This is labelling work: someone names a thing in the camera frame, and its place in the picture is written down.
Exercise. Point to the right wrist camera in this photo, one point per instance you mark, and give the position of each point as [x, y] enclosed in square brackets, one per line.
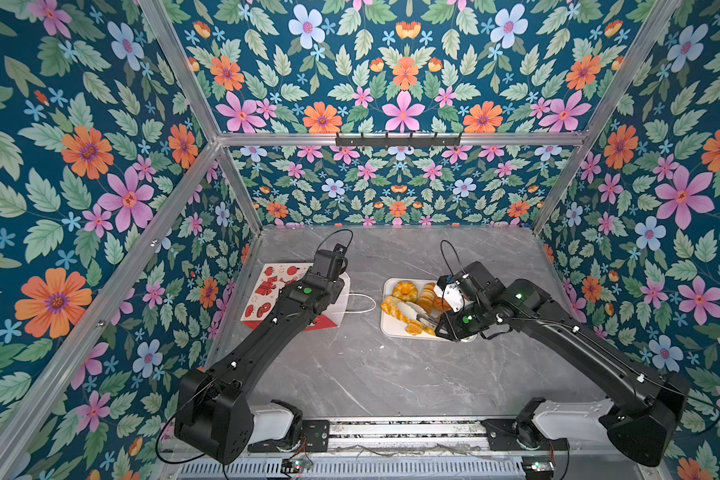
[448, 298]

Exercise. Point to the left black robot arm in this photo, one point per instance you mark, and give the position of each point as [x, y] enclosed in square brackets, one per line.
[214, 415]

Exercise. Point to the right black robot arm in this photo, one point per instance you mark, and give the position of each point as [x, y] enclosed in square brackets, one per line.
[641, 408]

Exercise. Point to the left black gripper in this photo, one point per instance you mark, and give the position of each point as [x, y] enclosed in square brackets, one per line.
[338, 287]

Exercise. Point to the black hook rack bar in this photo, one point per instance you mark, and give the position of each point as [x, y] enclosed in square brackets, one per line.
[385, 140]

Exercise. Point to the yellow fake bread piece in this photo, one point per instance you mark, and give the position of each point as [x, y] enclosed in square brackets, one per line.
[394, 324]

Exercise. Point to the metal tongs white tips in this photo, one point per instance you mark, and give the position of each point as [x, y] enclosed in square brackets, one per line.
[413, 312]

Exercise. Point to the long twisted fake bread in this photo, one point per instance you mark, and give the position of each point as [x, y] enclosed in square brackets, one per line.
[427, 298]

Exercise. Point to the white slotted cable duct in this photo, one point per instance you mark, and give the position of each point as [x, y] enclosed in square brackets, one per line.
[359, 468]

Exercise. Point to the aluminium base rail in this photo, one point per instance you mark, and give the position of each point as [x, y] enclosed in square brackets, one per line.
[415, 432]

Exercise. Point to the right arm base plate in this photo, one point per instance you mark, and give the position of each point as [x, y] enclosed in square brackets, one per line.
[505, 434]

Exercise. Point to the white rectangular tray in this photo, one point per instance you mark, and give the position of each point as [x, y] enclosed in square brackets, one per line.
[387, 291]

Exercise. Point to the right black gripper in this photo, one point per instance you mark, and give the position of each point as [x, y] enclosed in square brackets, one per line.
[451, 330]

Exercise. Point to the round orange bun fake bread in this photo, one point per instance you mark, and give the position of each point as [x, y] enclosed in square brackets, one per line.
[405, 291]

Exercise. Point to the white red paper bag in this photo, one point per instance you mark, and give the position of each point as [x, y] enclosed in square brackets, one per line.
[278, 293]

